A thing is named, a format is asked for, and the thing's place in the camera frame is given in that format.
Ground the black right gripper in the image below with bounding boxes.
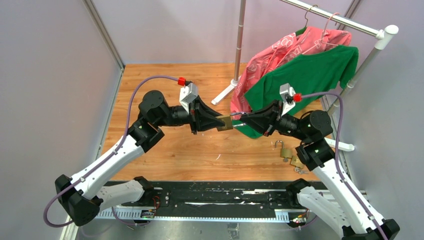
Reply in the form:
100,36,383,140
239,100,310,143

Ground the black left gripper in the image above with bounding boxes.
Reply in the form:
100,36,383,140
156,95,226,135

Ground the large brass padlock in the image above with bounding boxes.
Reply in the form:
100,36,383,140
216,112,247,132

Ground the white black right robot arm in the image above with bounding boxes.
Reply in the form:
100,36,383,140
240,100,400,240

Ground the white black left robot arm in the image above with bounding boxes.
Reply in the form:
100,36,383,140
55,90,225,227

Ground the small brass padlock with key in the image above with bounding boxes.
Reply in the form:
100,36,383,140
289,155,309,175

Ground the small brass padlock open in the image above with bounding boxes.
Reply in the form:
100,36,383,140
274,140,293,163

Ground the green t-shirt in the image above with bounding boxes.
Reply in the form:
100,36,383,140
237,45,360,140

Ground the pink printed shirt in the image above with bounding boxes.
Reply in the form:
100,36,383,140
230,26,352,113

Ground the metal clothes rack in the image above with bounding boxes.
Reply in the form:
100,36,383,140
210,0,400,153

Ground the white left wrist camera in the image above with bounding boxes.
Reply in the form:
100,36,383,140
179,83,199,114

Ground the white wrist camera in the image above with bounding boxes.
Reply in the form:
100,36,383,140
279,83,296,116
179,83,199,114

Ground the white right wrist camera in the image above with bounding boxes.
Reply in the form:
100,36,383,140
279,83,296,116

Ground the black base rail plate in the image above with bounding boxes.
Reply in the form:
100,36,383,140
120,180,332,220

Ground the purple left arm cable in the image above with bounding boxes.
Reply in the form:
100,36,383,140
43,75,188,228

